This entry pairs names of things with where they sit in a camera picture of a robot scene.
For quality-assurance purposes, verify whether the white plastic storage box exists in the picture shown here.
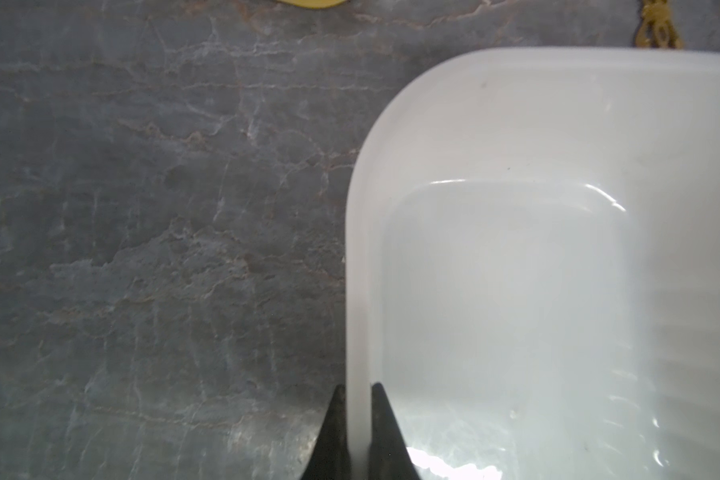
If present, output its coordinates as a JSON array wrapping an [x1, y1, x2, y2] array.
[[345, 47, 720, 479]]

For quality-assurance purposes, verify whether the yellow plastic tray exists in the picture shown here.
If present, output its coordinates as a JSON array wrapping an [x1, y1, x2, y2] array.
[[278, 0, 347, 10]]

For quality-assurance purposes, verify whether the gold ornate fork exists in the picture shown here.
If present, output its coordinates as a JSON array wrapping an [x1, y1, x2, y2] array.
[[634, 0, 684, 50]]

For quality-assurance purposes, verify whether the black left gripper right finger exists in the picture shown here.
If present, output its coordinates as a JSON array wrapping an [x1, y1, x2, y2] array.
[[368, 383, 420, 480]]

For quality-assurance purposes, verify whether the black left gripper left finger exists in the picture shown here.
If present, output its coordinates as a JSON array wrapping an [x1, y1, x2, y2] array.
[[301, 385, 351, 480]]

